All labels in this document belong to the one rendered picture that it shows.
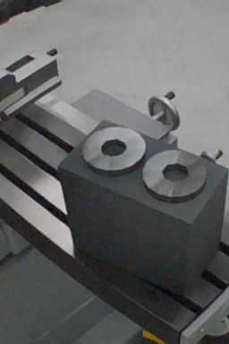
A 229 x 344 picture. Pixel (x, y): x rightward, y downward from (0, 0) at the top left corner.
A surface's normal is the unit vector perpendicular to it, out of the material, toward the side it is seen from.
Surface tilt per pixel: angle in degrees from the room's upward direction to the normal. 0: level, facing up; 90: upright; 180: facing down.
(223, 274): 0
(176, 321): 0
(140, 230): 90
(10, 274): 90
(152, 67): 0
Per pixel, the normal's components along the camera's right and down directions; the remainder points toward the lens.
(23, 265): 0.72, 0.45
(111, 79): -0.07, -0.71
